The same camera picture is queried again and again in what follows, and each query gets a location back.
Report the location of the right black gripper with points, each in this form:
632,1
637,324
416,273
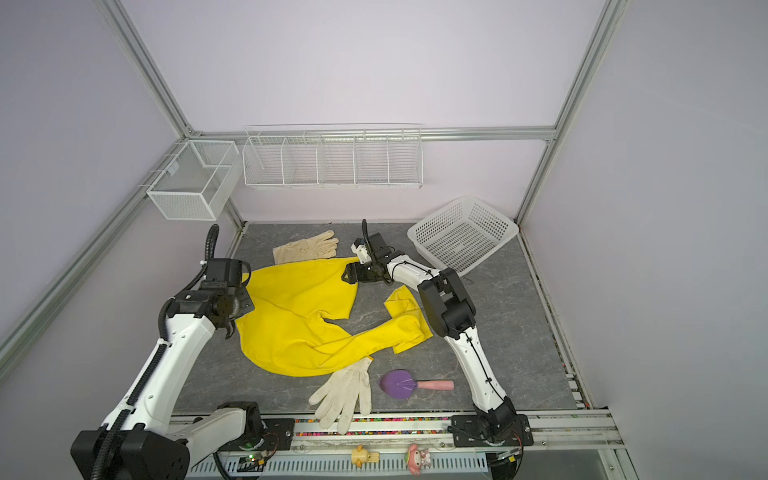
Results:
352,274

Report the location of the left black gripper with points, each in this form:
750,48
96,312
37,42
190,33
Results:
247,304

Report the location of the yellow trousers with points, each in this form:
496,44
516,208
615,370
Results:
292,330

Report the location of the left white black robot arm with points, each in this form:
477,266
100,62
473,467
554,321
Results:
135,441

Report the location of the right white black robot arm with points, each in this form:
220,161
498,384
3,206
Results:
450,313

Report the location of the beige fabric glove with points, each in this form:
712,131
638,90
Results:
321,246

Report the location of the white plastic laundry basket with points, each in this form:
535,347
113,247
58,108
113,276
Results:
462,234

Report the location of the purple pink toy shovel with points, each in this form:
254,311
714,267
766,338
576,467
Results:
400,384

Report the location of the white knit work glove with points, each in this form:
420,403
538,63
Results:
346,392

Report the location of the yellow duck figurine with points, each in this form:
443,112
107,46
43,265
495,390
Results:
361,456

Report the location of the pink white doll figurine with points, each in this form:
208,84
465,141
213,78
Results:
418,459

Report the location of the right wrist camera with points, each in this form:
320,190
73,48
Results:
360,250

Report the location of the white mesh wall box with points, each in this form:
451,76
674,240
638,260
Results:
198,180

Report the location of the white wire wall shelf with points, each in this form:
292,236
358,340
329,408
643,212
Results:
333,156

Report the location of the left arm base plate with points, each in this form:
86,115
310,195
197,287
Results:
276,434

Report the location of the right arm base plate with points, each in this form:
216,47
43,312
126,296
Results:
477,431

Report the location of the aluminium frame rail front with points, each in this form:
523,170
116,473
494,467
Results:
394,432

